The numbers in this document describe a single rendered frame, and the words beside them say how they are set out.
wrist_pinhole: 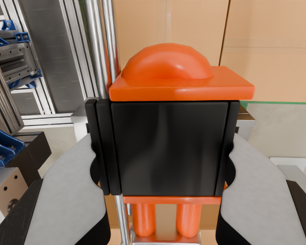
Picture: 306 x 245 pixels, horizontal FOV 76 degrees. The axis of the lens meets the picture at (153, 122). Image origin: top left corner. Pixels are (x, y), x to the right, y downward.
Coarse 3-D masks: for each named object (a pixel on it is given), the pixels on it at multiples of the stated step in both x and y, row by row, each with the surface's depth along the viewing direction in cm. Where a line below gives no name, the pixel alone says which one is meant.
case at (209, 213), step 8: (112, 200) 45; (112, 208) 44; (208, 208) 43; (216, 208) 43; (112, 216) 42; (128, 216) 42; (208, 216) 41; (216, 216) 41; (112, 224) 40; (200, 224) 40; (208, 224) 40; (216, 224) 39; (112, 232) 40; (200, 232) 39; (208, 232) 39; (112, 240) 41; (120, 240) 41; (208, 240) 40
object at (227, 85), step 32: (128, 96) 10; (160, 96) 10; (192, 96) 10; (224, 96) 10; (128, 128) 11; (160, 128) 11; (192, 128) 11; (224, 128) 11; (128, 160) 12; (160, 160) 12; (192, 160) 12; (224, 160) 12; (128, 192) 13; (160, 192) 13; (192, 192) 13
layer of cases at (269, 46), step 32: (128, 0) 62; (160, 0) 62; (192, 0) 62; (224, 0) 62; (256, 0) 61; (288, 0) 61; (128, 32) 66; (160, 32) 66; (192, 32) 66; (224, 32) 66; (256, 32) 65; (288, 32) 65; (224, 64) 70; (256, 64) 70; (288, 64) 70; (256, 96) 76; (288, 96) 75
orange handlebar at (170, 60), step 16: (144, 48) 11; (160, 48) 11; (176, 48) 11; (192, 48) 11; (128, 64) 11; (144, 64) 11; (160, 64) 11; (176, 64) 11; (192, 64) 11; (208, 64) 11; (144, 208) 16; (176, 208) 17; (192, 208) 16; (144, 224) 17; (176, 224) 18; (192, 224) 17
